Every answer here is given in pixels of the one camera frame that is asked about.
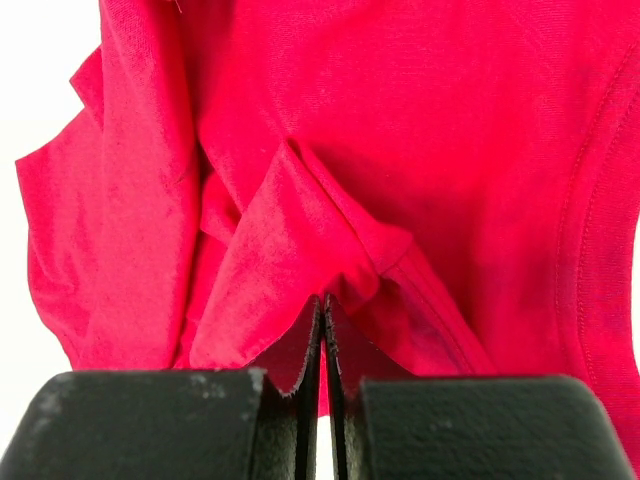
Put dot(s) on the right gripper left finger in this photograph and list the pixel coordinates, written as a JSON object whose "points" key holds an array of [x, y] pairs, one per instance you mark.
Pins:
{"points": [[258, 422]]}

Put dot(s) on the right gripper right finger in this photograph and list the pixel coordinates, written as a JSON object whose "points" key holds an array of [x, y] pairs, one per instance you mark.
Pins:
{"points": [[387, 423]]}

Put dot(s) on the bright red t shirt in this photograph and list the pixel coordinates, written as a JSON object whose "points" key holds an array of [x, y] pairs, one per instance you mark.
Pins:
{"points": [[462, 175]]}

